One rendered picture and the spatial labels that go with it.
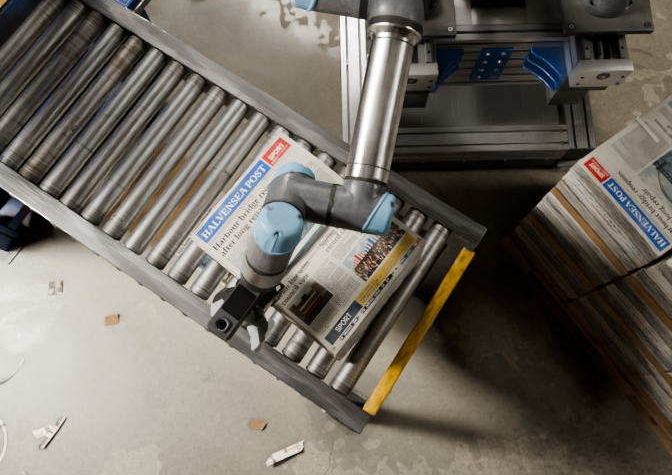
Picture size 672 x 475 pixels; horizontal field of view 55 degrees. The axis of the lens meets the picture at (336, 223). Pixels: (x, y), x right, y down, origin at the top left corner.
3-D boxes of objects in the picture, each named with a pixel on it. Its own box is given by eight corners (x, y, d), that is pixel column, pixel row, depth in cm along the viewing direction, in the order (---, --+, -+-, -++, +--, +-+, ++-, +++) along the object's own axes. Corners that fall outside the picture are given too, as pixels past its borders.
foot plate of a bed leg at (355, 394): (378, 403, 219) (378, 403, 218) (355, 440, 216) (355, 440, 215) (345, 380, 221) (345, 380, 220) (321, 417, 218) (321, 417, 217)
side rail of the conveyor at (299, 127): (478, 239, 164) (488, 227, 152) (467, 257, 162) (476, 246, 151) (66, -15, 184) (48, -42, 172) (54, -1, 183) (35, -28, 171)
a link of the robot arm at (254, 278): (270, 284, 107) (233, 254, 109) (264, 299, 111) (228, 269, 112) (297, 259, 112) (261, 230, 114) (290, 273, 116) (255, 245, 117)
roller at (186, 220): (274, 123, 165) (272, 115, 160) (161, 276, 155) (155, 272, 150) (258, 113, 166) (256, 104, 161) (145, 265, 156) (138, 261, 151)
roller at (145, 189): (233, 97, 167) (229, 88, 162) (118, 247, 157) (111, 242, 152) (217, 87, 167) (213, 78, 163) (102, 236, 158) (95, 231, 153)
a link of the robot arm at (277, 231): (312, 205, 106) (300, 245, 100) (295, 245, 114) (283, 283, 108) (266, 189, 105) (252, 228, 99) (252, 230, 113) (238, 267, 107)
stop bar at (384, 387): (475, 255, 150) (477, 253, 148) (374, 418, 141) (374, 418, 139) (463, 247, 151) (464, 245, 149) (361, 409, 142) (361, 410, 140)
